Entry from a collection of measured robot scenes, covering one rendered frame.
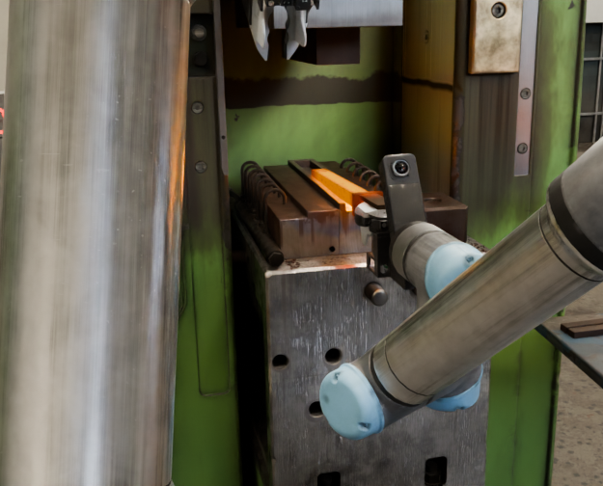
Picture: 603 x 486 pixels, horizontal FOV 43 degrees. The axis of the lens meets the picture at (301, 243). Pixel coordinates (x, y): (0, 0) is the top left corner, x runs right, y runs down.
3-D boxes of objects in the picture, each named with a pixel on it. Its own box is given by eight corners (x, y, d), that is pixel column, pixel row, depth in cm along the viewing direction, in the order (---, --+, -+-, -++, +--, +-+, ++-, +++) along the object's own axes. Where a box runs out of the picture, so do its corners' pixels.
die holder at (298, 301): (485, 494, 137) (498, 252, 125) (274, 526, 130) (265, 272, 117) (386, 363, 190) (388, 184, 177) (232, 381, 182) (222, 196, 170)
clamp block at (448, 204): (468, 243, 130) (470, 205, 128) (420, 247, 128) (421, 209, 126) (441, 226, 141) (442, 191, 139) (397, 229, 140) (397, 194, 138)
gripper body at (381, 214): (363, 266, 109) (390, 292, 97) (362, 205, 106) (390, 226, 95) (414, 260, 110) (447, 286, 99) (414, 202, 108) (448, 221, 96)
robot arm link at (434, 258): (435, 333, 82) (436, 256, 80) (400, 300, 93) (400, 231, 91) (504, 325, 84) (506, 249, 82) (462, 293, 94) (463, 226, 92)
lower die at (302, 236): (399, 249, 128) (400, 199, 125) (280, 259, 124) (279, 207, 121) (335, 196, 167) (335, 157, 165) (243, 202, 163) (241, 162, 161)
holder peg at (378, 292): (389, 306, 119) (389, 289, 118) (371, 308, 118) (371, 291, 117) (380, 297, 123) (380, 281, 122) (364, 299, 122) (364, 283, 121)
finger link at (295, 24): (291, 77, 99) (288, 10, 92) (283, 54, 103) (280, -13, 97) (315, 73, 99) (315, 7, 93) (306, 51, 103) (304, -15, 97)
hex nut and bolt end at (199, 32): (209, 67, 127) (207, 23, 125) (192, 67, 127) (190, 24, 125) (208, 67, 130) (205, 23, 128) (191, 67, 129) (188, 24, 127)
